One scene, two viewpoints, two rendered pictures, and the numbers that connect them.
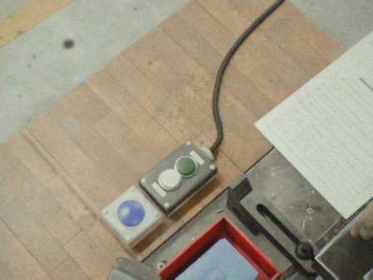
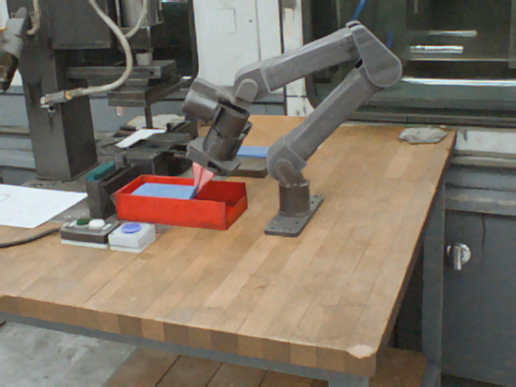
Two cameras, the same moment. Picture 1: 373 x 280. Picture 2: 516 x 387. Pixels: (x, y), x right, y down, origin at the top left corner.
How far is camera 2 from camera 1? 1.62 m
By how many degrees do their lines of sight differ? 83
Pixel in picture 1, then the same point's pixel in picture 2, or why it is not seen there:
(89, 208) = (134, 258)
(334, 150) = (41, 206)
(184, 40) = not seen: outside the picture
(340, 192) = (71, 199)
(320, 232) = not seen: hidden behind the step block
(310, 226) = not seen: hidden behind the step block
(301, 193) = (78, 207)
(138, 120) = (46, 263)
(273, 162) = (60, 218)
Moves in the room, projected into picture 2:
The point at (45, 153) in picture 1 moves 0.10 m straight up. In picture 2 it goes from (98, 287) to (89, 234)
